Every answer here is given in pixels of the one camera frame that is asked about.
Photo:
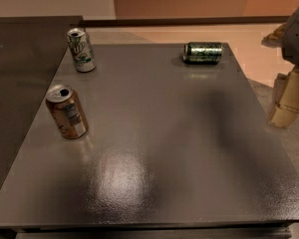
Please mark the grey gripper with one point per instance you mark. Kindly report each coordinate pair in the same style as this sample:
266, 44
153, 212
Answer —
298, 37

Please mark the dark green soda can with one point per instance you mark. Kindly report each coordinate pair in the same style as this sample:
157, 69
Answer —
207, 53

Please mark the white green soda can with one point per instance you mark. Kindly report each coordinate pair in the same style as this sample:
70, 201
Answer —
81, 50

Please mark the orange brown soda can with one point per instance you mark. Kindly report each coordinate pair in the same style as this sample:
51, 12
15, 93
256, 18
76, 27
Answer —
65, 108

